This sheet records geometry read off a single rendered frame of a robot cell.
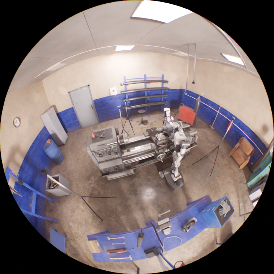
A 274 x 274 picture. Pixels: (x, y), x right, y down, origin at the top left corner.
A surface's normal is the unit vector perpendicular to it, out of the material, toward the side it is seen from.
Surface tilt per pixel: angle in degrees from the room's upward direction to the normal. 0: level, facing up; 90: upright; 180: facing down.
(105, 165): 32
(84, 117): 90
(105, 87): 90
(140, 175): 0
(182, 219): 0
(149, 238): 0
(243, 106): 90
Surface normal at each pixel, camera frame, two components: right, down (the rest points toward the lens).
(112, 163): 0.11, -0.30
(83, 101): 0.29, 0.62
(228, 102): -0.95, 0.24
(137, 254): -0.06, -0.75
